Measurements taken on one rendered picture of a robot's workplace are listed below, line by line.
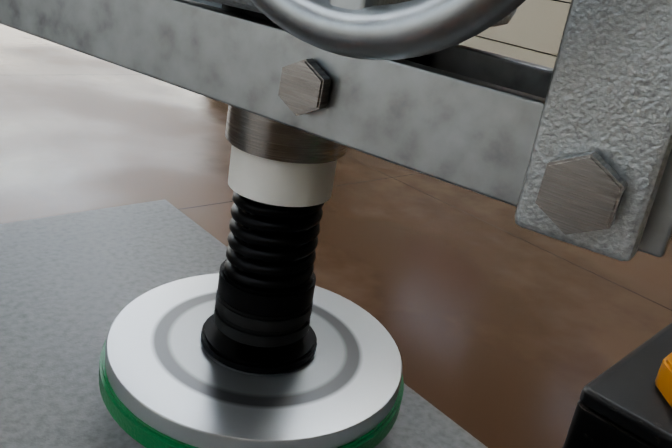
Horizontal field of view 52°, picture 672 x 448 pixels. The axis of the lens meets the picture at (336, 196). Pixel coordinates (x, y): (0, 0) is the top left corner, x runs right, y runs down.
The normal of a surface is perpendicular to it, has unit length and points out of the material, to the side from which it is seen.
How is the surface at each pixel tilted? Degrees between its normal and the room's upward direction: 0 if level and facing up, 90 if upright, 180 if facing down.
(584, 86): 90
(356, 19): 65
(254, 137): 90
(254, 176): 90
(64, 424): 0
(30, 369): 0
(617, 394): 0
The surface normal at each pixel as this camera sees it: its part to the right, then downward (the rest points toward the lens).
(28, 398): 0.15, -0.93
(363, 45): -0.48, 0.62
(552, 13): -0.74, 0.12
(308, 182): 0.50, 0.37
